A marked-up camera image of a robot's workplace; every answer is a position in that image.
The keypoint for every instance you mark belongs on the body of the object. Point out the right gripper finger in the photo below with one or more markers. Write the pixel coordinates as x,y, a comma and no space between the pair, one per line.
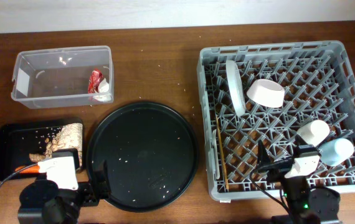
262,158
300,142

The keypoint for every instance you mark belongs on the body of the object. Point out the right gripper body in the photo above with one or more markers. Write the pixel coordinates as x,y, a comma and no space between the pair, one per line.
289,171

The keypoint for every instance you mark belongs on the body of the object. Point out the white cup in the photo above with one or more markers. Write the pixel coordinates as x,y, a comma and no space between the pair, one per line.
314,132

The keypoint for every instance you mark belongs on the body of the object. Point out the orange carrot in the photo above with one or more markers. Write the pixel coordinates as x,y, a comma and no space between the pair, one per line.
28,170

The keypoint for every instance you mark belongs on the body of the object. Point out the blue cup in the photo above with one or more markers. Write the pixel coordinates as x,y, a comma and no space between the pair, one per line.
336,151

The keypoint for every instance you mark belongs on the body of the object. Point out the brown food chunk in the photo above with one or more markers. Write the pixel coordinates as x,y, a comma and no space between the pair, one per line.
36,157

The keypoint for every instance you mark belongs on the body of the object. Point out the food scraps pile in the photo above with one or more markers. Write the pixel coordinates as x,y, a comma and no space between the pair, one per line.
68,136

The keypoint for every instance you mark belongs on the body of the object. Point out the wooden chopstick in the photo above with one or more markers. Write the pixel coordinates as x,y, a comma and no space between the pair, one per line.
222,154

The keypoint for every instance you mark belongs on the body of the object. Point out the pink bowl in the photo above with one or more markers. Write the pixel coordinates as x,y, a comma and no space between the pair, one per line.
266,93

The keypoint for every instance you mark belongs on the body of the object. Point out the grey plate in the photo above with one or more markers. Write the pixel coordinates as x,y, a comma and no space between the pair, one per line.
235,87

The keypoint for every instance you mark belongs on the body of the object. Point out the white tissue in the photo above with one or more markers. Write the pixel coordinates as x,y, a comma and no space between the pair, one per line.
102,91

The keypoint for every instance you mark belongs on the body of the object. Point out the red snack wrapper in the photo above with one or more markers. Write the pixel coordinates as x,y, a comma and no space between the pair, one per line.
94,81

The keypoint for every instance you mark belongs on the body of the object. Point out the white plastic fork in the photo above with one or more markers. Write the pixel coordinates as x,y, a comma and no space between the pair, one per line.
215,153

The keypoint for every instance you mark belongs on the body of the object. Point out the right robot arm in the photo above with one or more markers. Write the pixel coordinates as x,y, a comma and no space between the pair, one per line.
303,204

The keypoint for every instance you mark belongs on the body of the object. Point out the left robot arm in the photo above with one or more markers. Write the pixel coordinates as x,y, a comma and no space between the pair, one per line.
56,196

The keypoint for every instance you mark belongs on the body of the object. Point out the grey dishwasher rack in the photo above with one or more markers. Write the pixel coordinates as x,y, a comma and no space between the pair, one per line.
319,84

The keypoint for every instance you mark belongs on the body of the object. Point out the black rectangular tray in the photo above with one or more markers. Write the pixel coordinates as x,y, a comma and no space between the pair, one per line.
19,140

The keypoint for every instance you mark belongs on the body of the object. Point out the round black tray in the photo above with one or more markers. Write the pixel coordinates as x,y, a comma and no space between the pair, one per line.
151,152

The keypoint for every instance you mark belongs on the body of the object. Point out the clear plastic bin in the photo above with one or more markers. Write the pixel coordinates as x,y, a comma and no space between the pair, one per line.
53,78

